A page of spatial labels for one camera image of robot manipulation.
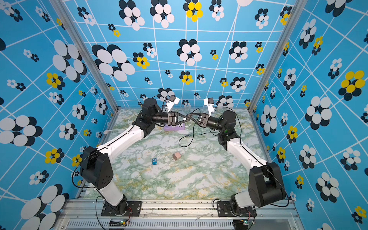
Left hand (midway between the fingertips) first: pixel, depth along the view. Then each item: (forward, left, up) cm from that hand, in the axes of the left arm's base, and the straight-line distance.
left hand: (189, 119), depth 69 cm
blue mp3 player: (-6, +23, -34) cm, 41 cm away
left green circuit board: (-39, +34, -35) cm, 62 cm away
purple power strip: (+19, +8, -31) cm, 37 cm away
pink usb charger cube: (-3, +8, -32) cm, 33 cm away
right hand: (+1, 0, 0) cm, 1 cm away
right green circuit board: (-38, -28, -34) cm, 58 cm away
